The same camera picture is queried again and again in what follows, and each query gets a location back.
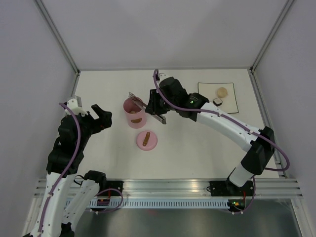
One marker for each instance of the right aluminium frame post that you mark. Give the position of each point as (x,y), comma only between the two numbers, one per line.
(272,33)

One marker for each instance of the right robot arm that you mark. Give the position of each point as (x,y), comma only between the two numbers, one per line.
(258,144)

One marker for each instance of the aluminium frame post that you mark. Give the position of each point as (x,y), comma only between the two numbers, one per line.
(49,21)
(272,33)

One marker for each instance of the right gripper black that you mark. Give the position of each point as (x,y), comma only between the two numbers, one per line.
(153,107)

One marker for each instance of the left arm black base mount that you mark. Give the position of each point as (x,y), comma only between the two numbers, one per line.
(113,184)

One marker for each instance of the left aluminium frame post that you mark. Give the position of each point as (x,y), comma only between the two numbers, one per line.
(49,21)

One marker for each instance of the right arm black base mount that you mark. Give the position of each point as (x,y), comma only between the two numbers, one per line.
(218,189)

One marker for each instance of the pink lunch box lid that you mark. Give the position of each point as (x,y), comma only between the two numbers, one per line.
(146,140)

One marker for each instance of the pink cylindrical lunch box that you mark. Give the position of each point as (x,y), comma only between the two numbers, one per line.
(136,117)

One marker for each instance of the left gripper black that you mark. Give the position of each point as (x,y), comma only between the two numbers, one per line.
(104,121)

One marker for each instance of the white square plate black rim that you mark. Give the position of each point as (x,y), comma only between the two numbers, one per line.
(209,90)

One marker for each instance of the white slotted cable duct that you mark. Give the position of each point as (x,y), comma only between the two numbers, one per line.
(137,203)

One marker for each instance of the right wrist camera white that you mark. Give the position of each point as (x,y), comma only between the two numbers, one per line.
(161,76)

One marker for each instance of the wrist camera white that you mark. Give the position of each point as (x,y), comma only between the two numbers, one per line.
(75,104)
(161,76)

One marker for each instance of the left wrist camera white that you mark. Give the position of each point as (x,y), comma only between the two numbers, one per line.
(75,104)

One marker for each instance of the metal tongs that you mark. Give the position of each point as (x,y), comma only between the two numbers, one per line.
(143,106)

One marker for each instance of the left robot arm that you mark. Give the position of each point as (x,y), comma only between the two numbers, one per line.
(57,218)

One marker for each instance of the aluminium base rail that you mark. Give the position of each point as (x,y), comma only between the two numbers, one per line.
(196,188)

